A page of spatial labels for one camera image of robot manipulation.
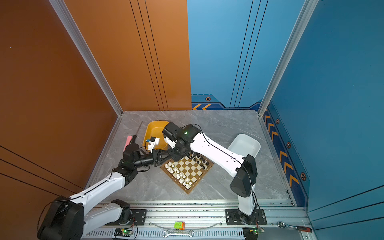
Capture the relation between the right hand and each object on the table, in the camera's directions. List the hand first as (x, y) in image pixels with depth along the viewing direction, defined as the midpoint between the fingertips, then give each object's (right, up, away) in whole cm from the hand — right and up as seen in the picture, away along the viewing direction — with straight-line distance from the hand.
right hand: (174, 156), depth 75 cm
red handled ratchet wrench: (+52, -31, -5) cm, 61 cm away
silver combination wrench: (-3, -35, -5) cm, 35 cm away
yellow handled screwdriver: (-33, +8, +30) cm, 45 cm away
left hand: (-1, +1, -1) cm, 1 cm away
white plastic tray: (+43, +2, +27) cm, 50 cm away
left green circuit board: (-24, -36, -4) cm, 43 cm away
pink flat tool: (-36, +6, +28) cm, 46 cm away
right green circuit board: (+38, -35, -5) cm, 52 cm away
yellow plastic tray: (-20, +13, +33) cm, 41 cm away
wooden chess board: (+7, -11, +12) cm, 18 cm away
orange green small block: (+3, -31, -5) cm, 32 cm away
